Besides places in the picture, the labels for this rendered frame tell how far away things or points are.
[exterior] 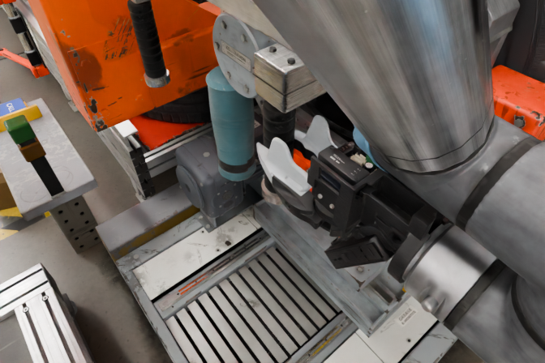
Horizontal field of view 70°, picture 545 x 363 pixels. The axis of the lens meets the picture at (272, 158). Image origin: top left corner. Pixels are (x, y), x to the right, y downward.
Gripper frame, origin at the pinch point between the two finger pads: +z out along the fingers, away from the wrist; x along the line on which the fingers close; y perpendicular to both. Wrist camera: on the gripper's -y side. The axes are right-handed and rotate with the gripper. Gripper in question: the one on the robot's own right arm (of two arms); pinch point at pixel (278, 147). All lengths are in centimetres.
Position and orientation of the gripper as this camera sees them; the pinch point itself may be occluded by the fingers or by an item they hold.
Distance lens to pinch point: 46.1
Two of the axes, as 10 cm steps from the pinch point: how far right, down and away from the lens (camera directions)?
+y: 0.0, -7.1, -7.0
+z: -6.3, -5.5, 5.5
